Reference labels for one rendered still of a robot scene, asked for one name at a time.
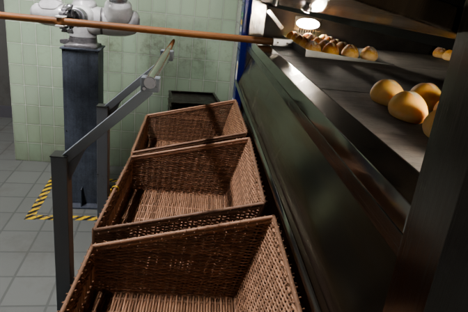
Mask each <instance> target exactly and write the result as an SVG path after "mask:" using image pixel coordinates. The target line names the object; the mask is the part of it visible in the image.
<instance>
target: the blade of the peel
mask: <svg viewBox="0 0 468 312"><path fill-rule="evenodd" d="M292 48H293V49H294V50H296V51H297V52H299V53H300V54H302V55H303V56H305V57H313V58H321V59H336V60H343V61H357V62H365V63H379V64H387V65H394V64H392V63H389V62H387V61H384V60H382V59H379V58H377V60H376V61H369V60H364V59H361V57H360V53H361V52H360V51H359V50H358V51H359V57H358V58H352V57H348V56H342V55H336V54H328V53H324V52H317V51H312V50H308V49H305V48H303V47H302V46H300V45H298V44H297V43H295V42H293V43H292Z"/></svg>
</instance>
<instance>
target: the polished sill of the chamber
mask: <svg viewBox="0 0 468 312"><path fill-rule="evenodd" d="M248 46H250V48H251V49H252V50H253V51H254V53H255V54H256V55H257V56H258V58H259V59H260V60H261V61H262V62H263V63H264V65H265V66H266V67H267V69H268V70H269V71H270V72H271V73H272V74H273V76H274V77H275V78H276V80H277V81H278V82H279V83H280V85H282V86H283V88H284V89H285V90H286V92H287V93H288V94H289V96H290V97H291V98H292V99H293V100H294V101H295V103H296V104H297V105H298V107H299V108H300V109H301V110H302V111H303V112H304V114H305V115H306V116H307V117H308V119H309V120H310V121H311V122H312V123H313V124H314V126H315V127H316V128H317V129H318V131H319V132H320V133H321V135H323V137H324V138H325V139H326V140H327V142H328V143H329V144H330V146H331V147H332V148H333V149H334V150H335V151H336V153H337V154H338V155H339V157H340V158H341V159H342V160H343V161H344V162H345V164H346V165H347V166H348V167H349V169H350V170H351V171H352V172H353V174H355V176H356V177H357V178H358V180H359V181H360V182H361V183H362V185H363V186H364V187H365V188H366V189H367V190H368V192H369V193H370V195H371V196H372V197H373V198H374V199H375V200H376V201H377V203H378V204H379V205H380V207H381V208H382V209H383V210H384V211H385V212H386V214H387V215H388V216H389V218H390V219H391V220H392V221H393V223H394V224H395V225H396V226H397V227H398V228H399V230H400V231H401V232H402V233H404V230H405V225H406V223H407V218H408V214H409V212H410V207H411V204H412V199H413V196H414V192H415V189H416V184H417V181H418V178H419V172H417V171H416V170H415V169H413V168H412V167H411V166H410V165H409V164H408V163H407V162H406V161H404V160H403V159H402V158H401V157H399V156H398V155H397V154H396V153H395V152H394V151H392V149H390V148H389V147H388V146H387V145H385V144H384V143H383V142H382V141H380V140H379V139H378V138H377V137H376V136H375V135H374V134H372V133H371V132H370V131H369V130H367V129H366V128H365V127H364V126H363V125H362V124H361V123H360V122H358V121H357V120H356V119H355V118H353V117H352V116H351V115H350V114H349V113H348V112H347V111H346V110H344V109H343V108H342V107H340V106H339V105H338V104H337V103H336V102H335V101H333V100H332V99H331V98H330V97H329V96H328V95H326V94H325V93H324V92H323V91H321V90H320V89H319V88H318V87H317V86H316V85H315V84H314V83H312V82H311V81H310V80H309V79H307V78H306V77H305V76H304V75H303V74H302V73H301V72H299V71H298V70H297V69H296V68H294V67H293V66H292V65H291V64H289V62H287V60H285V59H284V58H283V57H282V56H280V55H279V54H278V53H277V52H275V51H274V50H273V49H272V48H271V47H270V46H269V45H263V44H256V43H248Z"/></svg>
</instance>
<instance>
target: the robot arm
mask: <svg viewBox="0 0 468 312"><path fill-rule="evenodd" d="M30 14H31V15H42V16H49V17H56V18H70V19H78V20H91V21H99V22H113V23H120V24H134V25H140V17H139V14H138V12H137V11H135V10H133V9H132V4H131V3H130V2H129V1H128V0H106V2H105V4H104V8H101V7H98V6H97V3H96V2H95V1H94V0H73V2H72V4H67V5H63V2H62V1H61V0H40V2H39V3H35V4H33V5H32V6H31V8H30ZM40 24H44V25H47V26H55V27H59V28H60V29H61V32H66V33H69V35H70V36H69V38H65V39H60V43H62V44H64V47H74V48H83V49H98V47H99V46H102V44H101V43H98V39H97V35H106V36H131V35H134V34H135V33H137V32H132V31H119V30H111V29H97V28H89V27H82V26H68V25H60V24H46V23H40Z"/></svg>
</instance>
